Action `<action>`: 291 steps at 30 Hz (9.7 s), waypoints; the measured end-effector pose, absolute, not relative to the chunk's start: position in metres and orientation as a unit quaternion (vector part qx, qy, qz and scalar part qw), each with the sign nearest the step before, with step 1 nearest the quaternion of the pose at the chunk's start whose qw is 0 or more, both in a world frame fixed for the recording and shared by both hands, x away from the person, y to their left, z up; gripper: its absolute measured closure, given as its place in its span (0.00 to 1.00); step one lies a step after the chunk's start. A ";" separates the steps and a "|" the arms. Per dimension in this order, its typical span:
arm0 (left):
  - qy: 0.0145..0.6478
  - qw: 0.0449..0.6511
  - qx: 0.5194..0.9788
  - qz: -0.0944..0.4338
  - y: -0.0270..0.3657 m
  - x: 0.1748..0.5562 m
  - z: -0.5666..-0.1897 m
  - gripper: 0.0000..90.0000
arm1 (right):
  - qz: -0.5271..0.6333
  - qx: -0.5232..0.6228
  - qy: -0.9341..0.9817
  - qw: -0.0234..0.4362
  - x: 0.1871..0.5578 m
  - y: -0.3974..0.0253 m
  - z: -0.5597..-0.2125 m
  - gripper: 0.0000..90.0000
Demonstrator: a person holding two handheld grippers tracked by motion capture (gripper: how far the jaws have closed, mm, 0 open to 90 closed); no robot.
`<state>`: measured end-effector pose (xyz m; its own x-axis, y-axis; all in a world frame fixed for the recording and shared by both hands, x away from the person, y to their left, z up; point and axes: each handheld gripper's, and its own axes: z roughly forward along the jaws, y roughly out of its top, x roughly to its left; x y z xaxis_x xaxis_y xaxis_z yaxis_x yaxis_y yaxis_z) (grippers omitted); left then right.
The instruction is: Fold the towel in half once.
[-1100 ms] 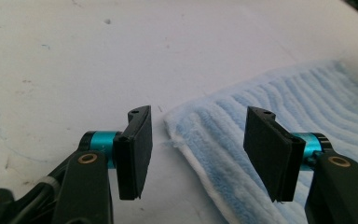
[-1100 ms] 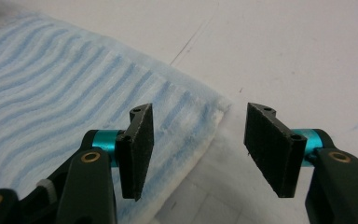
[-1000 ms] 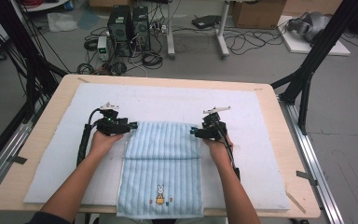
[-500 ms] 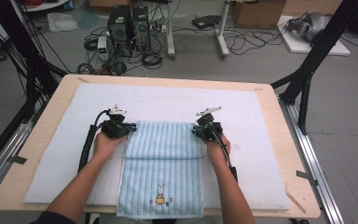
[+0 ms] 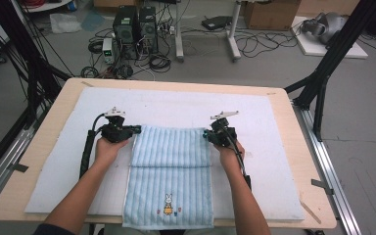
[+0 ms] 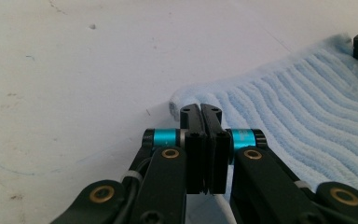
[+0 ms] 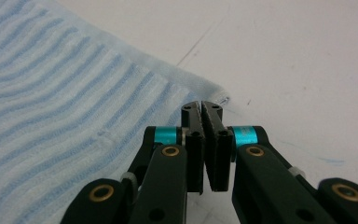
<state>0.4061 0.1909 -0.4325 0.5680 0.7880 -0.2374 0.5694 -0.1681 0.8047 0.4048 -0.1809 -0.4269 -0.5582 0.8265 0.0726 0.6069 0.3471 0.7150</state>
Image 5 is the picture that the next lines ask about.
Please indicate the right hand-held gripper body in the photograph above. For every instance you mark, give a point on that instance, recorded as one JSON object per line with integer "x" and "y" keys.
{"x": 222, "y": 135}

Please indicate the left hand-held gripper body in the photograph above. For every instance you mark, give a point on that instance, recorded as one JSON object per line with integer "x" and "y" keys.
{"x": 116, "y": 132}

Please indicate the blue striped towel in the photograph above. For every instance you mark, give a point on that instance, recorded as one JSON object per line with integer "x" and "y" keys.
{"x": 169, "y": 182}

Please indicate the person's left hand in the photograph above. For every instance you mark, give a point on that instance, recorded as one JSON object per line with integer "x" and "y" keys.
{"x": 107, "y": 151}

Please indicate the white grid mat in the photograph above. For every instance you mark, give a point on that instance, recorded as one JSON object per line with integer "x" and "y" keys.
{"x": 163, "y": 104}

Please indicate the wooden table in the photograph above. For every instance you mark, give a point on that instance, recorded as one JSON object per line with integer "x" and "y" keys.
{"x": 293, "y": 130}

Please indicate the white power supply box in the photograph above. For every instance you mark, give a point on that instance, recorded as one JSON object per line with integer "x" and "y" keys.
{"x": 108, "y": 50}

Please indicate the white desk leg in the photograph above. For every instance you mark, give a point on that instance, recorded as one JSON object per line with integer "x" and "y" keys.
{"x": 178, "y": 32}
{"x": 233, "y": 36}

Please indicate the large black computer tower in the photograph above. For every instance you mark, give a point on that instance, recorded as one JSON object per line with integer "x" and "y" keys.
{"x": 125, "y": 29}

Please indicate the slim black computer tower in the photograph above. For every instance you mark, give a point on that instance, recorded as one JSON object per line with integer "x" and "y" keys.
{"x": 148, "y": 29}

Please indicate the black tape piece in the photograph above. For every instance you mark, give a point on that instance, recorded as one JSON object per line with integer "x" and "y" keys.
{"x": 19, "y": 167}
{"x": 321, "y": 185}

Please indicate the black flat device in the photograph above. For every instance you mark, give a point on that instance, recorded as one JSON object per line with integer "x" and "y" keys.
{"x": 216, "y": 23}

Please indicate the person's dark sleeve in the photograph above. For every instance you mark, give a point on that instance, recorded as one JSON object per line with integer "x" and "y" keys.
{"x": 50, "y": 230}

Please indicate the white plastic bag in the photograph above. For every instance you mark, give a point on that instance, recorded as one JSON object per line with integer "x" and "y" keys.
{"x": 65, "y": 23}

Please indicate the white floor board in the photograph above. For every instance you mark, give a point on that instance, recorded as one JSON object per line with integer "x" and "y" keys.
{"x": 313, "y": 49}

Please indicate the cardboard box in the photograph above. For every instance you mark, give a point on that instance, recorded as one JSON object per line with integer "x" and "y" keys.
{"x": 271, "y": 14}

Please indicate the grey headset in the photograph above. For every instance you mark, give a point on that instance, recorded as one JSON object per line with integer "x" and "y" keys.
{"x": 326, "y": 26}

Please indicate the black metal frame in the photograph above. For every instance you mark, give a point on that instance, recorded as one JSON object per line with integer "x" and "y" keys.
{"x": 333, "y": 55}
{"x": 29, "y": 58}

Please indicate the aluminium rail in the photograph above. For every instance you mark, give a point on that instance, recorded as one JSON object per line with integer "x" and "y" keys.
{"x": 3, "y": 169}
{"x": 329, "y": 176}

